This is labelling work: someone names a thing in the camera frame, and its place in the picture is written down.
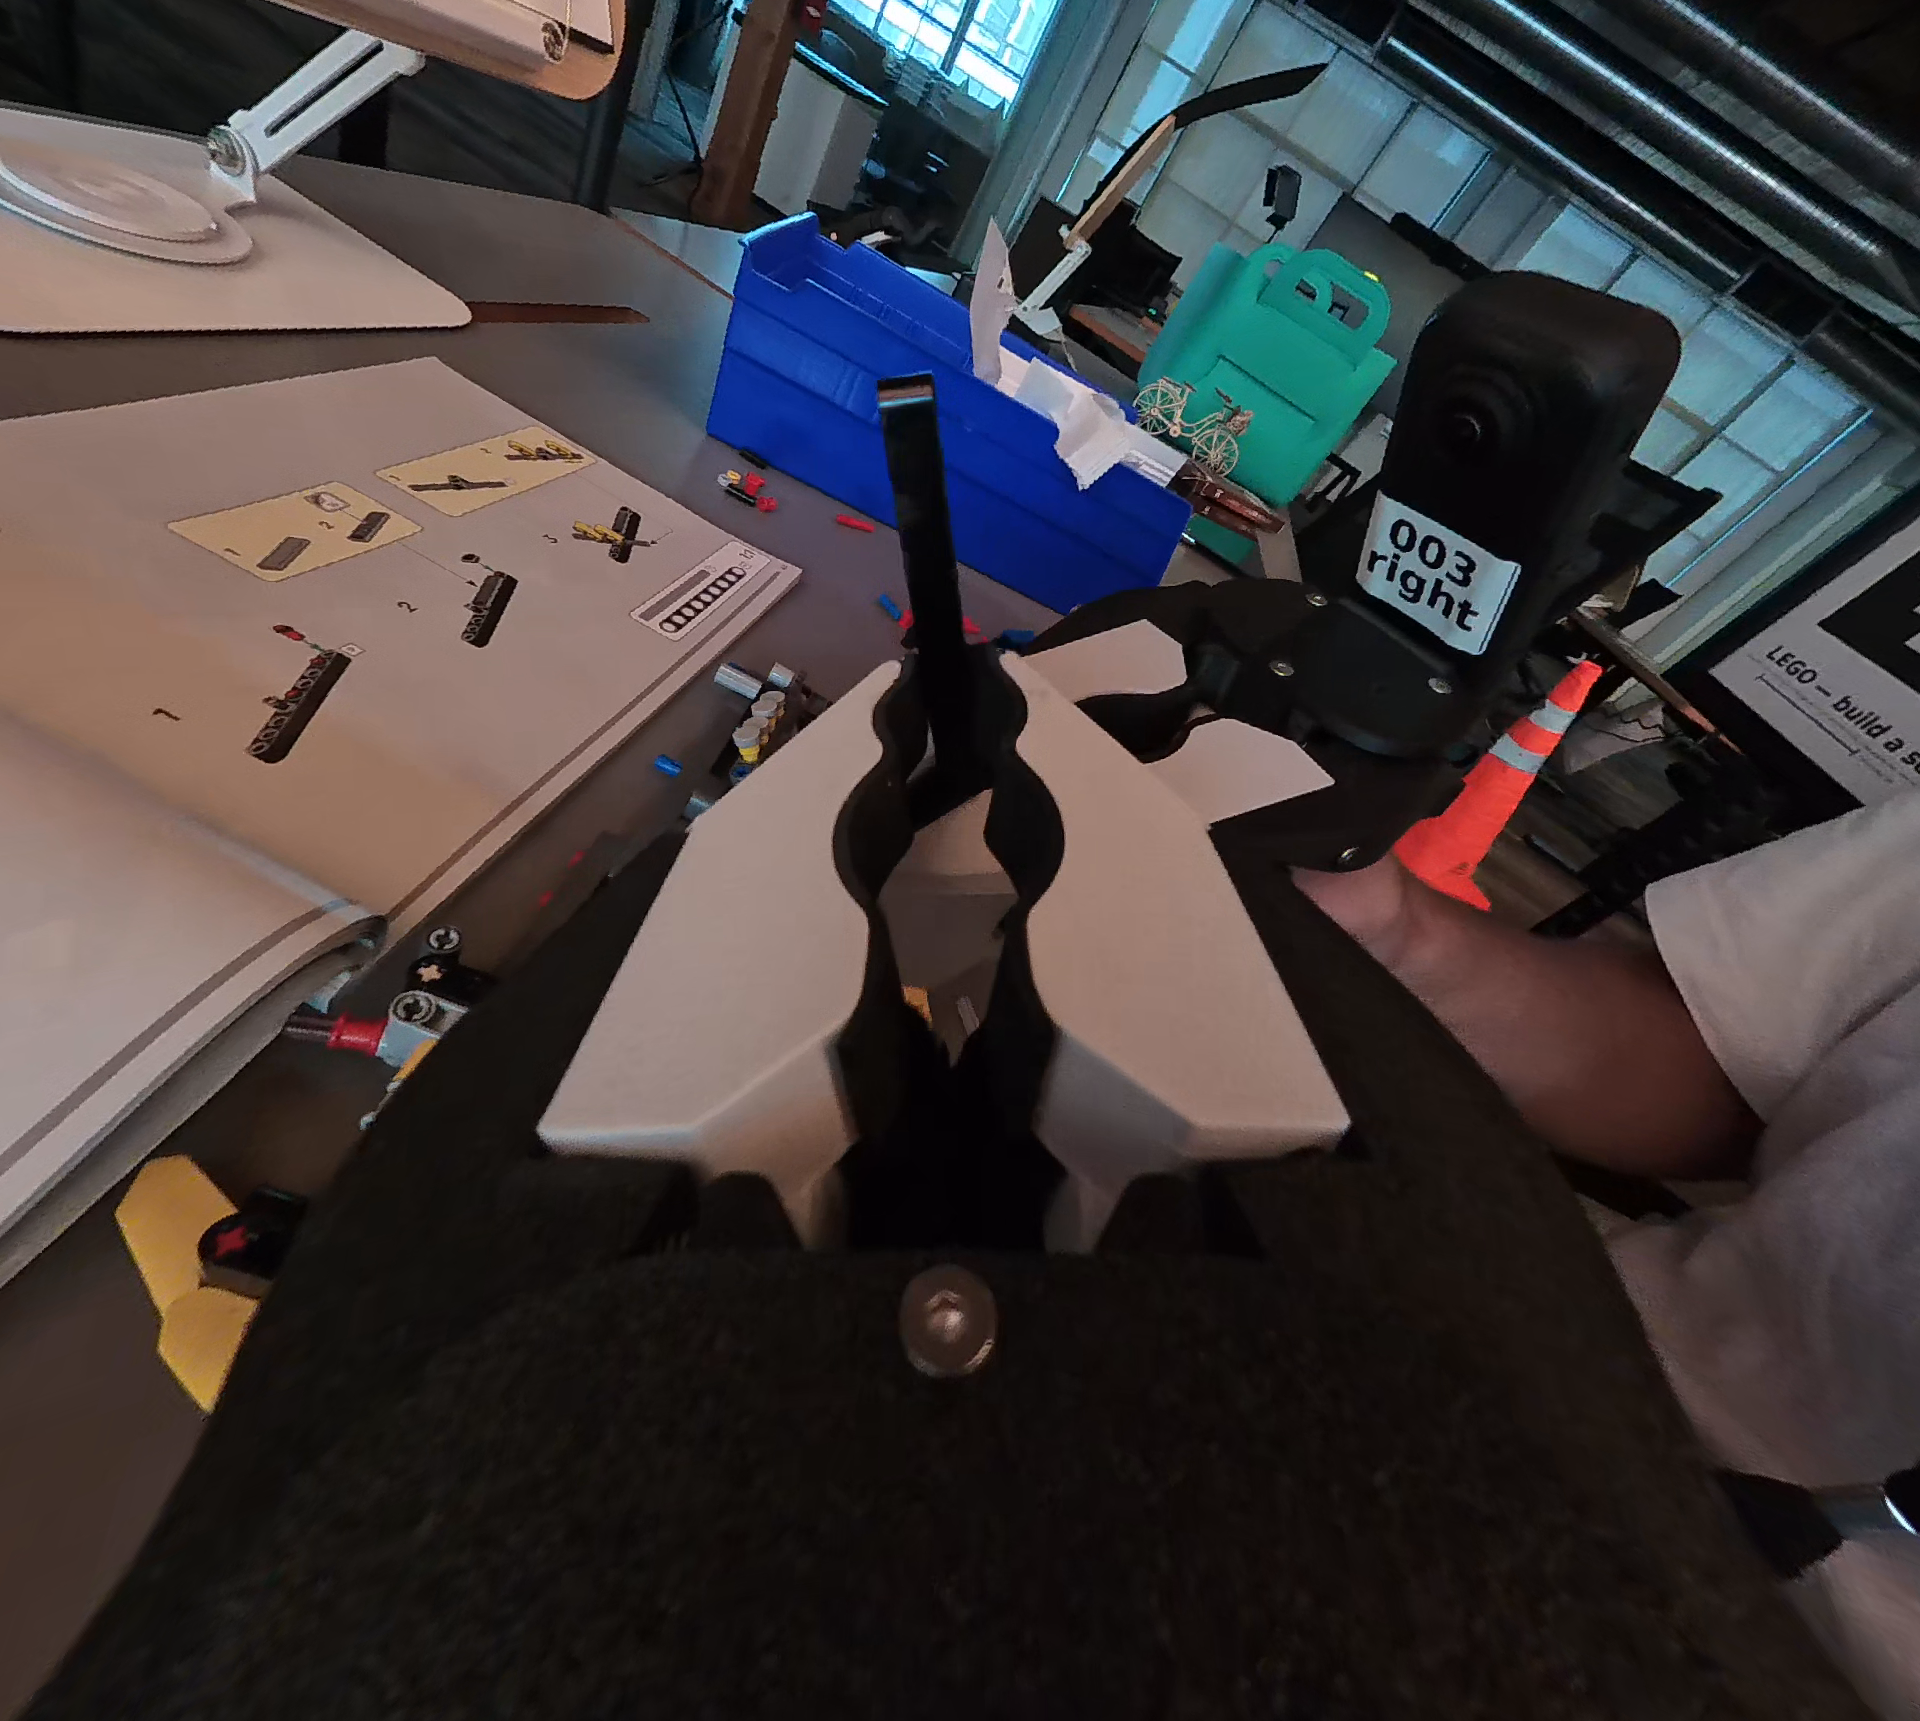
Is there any pile of small lego pins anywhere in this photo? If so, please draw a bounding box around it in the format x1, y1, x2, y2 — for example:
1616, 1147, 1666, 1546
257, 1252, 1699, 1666
720, 459, 1037, 650

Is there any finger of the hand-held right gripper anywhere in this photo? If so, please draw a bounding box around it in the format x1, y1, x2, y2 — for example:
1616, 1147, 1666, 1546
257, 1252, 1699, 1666
1002, 622, 1202, 701
1161, 716, 1338, 831

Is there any person's right forearm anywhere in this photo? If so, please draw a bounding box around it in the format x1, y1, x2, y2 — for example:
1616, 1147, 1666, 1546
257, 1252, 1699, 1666
1296, 850, 1764, 1180

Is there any black white marker sign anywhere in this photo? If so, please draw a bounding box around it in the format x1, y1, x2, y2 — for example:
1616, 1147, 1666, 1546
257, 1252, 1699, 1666
1710, 506, 1920, 808

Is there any miniature bicycle model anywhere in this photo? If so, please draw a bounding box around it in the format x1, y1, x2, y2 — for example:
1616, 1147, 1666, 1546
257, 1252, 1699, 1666
1132, 378, 1259, 474

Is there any wooden post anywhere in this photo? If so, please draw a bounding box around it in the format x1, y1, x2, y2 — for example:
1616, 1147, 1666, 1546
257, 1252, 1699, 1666
691, 0, 859, 230

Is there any black lego beam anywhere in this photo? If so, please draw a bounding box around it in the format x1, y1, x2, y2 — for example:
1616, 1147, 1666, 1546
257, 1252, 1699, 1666
873, 373, 1003, 799

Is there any crumpled white plastic bag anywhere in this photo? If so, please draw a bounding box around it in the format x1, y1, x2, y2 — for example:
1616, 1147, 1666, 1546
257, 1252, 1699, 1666
965, 219, 1188, 492

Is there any teal bag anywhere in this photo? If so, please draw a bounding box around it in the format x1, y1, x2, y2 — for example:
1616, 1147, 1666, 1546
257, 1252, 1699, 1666
1139, 239, 1397, 508

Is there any blue plastic bin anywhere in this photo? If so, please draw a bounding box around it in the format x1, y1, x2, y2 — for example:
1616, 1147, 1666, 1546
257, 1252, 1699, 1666
704, 211, 1194, 586

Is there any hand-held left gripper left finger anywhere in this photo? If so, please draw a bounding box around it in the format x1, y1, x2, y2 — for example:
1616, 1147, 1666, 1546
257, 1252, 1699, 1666
535, 662, 920, 1251

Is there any open instruction booklet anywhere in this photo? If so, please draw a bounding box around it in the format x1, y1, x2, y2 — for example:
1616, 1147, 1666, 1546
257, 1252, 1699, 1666
0, 355, 803, 1288

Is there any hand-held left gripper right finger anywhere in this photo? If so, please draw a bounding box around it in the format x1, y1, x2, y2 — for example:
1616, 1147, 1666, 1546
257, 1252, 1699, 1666
990, 656, 1351, 1251

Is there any wooden document stand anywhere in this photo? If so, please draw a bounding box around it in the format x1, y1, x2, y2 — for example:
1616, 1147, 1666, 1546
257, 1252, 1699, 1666
0, 0, 623, 338

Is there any orange traffic cone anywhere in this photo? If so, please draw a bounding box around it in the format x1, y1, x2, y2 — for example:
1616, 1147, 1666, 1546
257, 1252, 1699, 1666
1393, 657, 1603, 912

